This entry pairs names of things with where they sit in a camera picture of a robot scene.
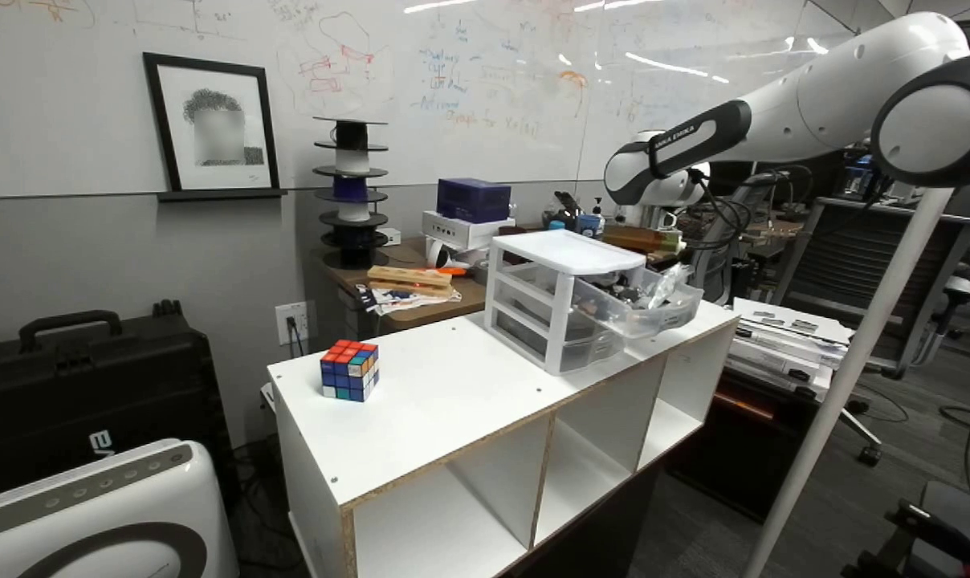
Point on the clear drawer holding small parts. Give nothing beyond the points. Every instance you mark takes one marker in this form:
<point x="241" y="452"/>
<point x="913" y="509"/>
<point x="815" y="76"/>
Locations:
<point x="657" y="319"/>

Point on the clear plastic bag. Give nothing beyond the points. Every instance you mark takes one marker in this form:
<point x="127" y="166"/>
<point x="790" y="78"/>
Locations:
<point x="668" y="290"/>

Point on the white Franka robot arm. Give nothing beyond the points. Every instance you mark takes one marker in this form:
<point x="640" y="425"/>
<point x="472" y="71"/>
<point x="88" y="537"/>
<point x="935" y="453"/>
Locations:
<point x="825" y="99"/>

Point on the white plastic drawer unit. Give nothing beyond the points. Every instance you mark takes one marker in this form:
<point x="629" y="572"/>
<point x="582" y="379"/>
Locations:
<point x="567" y="249"/>

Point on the clear plastic drawer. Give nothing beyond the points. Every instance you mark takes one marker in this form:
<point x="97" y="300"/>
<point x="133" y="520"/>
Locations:
<point x="569" y="355"/>
<point x="584" y="324"/>

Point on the brown wooden table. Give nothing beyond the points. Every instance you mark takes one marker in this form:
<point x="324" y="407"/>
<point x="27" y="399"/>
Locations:
<point x="441" y="312"/>

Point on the white cardboard box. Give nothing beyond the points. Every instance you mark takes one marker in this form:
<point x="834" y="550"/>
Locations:
<point x="466" y="230"/>

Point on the wooden brush block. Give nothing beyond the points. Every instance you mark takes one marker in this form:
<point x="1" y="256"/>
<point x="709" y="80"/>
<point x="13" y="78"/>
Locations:
<point x="410" y="277"/>

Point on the white paper sheet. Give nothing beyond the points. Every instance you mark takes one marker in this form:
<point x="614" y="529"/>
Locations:
<point x="407" y="298"/>

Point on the purple box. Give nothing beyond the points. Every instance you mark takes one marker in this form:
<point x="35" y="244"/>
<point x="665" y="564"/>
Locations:
<point x="472" y="198"/>

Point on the white cubby shelf cabinet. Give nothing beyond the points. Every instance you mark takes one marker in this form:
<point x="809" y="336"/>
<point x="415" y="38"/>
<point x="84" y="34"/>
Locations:
<point x="432" y="407"/>

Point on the black and white spool stack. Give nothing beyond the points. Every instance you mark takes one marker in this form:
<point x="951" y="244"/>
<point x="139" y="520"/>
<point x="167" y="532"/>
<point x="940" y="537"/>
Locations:
<point x="350" y="221"/>

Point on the colourful cube puzzle box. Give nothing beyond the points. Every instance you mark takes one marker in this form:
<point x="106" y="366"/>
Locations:
<point x="347" y="369"/>

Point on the stacked white papers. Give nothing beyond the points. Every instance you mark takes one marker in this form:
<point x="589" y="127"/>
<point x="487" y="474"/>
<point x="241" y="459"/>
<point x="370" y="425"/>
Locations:
<point x="790" y="332"/>

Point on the black framed picture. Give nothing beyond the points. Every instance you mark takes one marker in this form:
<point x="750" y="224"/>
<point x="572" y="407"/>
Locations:
<point x="214" y="130"/>

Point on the black mesh office chair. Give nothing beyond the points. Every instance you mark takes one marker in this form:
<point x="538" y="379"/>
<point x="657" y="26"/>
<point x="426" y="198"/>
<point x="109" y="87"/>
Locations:
<point x="860" y="257"/>

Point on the white stand pole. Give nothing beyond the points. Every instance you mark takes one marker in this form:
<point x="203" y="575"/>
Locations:
<point x="860" y="355"/>

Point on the black hard carrying case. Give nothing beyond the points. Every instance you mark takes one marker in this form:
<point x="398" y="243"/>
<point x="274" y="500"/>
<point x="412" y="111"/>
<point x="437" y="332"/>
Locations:
<point x="78" y="395"/>

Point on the white rounded appliance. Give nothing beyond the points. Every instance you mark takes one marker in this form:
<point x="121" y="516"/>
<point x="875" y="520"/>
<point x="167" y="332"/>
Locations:
<point x="102" y="503"/>

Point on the black stand foot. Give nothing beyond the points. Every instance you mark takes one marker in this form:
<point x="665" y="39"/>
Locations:
<point x="923" y="535"/>

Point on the white wall outlet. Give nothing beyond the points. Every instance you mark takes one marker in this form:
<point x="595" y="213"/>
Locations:
<point x="292" y="321"/>

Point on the wall whiteboard with writing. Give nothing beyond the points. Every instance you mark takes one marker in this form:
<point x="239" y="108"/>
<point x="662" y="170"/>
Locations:
<point x="455" y="76"/>

